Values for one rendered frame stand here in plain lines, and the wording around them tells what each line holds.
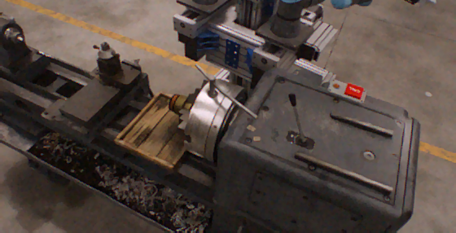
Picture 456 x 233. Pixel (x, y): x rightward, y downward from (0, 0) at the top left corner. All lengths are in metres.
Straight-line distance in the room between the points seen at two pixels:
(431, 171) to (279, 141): 2.08
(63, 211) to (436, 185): 2.64
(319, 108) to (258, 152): 0.30
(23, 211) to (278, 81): 1.90
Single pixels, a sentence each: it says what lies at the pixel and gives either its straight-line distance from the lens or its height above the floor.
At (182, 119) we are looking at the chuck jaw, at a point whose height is 1.11.
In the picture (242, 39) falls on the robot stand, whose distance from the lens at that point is 1.78.
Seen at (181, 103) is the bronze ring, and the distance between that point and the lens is 1.32.
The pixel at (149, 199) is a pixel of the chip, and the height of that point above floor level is 0.59.
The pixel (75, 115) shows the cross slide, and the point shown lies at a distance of 1.57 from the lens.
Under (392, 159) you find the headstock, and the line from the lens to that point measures 1.14.
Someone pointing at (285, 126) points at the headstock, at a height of 1.25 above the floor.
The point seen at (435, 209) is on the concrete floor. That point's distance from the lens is 2.81.
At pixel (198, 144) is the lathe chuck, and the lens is 1.20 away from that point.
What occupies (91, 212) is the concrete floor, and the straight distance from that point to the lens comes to 2.40.
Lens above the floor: 2.06
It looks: 46 degrees down
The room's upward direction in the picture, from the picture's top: 5 degrees clockwise
